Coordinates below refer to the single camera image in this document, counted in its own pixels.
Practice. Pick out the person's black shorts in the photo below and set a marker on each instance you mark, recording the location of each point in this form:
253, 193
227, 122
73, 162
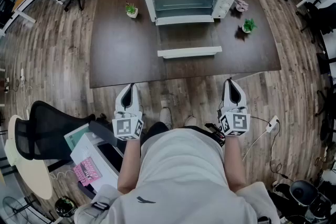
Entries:
157, 128

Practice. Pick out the dark patterned helmet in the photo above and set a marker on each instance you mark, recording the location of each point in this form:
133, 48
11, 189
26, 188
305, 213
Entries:
65, 207

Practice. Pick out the green white flat box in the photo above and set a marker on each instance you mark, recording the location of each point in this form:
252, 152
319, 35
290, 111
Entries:
74, 139

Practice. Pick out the leafy green potted plant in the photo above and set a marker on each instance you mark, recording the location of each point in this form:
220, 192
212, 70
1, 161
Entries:
249, 25

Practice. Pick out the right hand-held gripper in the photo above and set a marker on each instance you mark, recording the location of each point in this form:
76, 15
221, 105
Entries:
235, 122

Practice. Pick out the black waist-worn device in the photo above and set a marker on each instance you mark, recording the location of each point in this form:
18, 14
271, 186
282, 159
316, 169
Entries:
216, 136

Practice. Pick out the white power strip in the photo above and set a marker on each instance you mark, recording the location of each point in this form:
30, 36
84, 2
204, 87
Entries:
22, 74
271, 123

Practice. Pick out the person's shoe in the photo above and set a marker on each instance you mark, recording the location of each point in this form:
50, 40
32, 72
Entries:
166, 117
190, 121

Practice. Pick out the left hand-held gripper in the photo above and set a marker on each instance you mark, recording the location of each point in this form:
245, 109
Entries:
127, 127

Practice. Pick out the person's left forearm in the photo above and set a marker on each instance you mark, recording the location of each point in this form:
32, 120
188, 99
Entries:
130, 165

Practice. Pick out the black mesh office chair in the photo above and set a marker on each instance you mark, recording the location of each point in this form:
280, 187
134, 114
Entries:
47, 128

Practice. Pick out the pink book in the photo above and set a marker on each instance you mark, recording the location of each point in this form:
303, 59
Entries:
88, 171

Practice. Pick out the black floor fan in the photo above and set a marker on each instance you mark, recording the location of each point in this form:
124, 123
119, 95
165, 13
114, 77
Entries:
14, 211

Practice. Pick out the person's right forearm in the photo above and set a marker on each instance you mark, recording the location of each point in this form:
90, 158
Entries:
232, 162

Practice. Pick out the person's left shoe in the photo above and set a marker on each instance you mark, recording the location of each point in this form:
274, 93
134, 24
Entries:
166, 117

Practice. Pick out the round white oven knob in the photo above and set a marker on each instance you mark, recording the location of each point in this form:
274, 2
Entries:
222, 11
225, 5

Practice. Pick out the white glass oven door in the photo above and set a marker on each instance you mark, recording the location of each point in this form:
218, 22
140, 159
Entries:
189, 52

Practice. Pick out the pale pink potted plant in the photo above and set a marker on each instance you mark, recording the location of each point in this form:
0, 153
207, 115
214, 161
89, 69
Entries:
242, 5

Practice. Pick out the white appliance box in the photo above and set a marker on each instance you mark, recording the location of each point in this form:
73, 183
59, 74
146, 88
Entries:
105, 174

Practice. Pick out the cream round side table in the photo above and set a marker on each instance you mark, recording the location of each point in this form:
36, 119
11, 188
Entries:
34, 178

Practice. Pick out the person's light grey shirt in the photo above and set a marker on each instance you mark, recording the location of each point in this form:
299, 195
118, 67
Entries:
183, 178

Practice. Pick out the person's right shoe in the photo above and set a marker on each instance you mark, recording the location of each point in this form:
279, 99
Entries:
190, 121

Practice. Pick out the spiky green potted plant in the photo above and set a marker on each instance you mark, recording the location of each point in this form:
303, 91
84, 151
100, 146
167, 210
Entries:
131, 11

